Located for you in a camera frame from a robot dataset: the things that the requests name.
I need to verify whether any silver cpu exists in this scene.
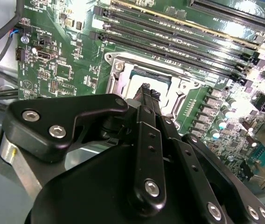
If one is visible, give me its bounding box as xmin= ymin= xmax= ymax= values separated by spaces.
xmin=126 ymin=68 xmax=173 ymax=102

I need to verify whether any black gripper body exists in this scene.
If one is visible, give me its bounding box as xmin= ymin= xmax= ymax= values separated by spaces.
xmin=22 ymin=111 xmax=209 ymax=224

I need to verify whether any metal wire locking lever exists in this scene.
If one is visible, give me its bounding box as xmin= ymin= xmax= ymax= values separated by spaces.
xmin=116 ymin=56 xmax=208 ymax=79

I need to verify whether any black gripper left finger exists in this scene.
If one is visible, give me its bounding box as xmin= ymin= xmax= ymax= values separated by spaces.
xmin=0 ymin=83 xmax=168 ymax=212

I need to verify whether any metal socket cover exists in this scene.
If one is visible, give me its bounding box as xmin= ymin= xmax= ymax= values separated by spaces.
xmin=110 ymin=58 xmax=203 ymax=119

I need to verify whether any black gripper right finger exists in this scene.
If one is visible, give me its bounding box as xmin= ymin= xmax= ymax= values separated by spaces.
xmin=151 ymin=90 xmax=265 ymax=224

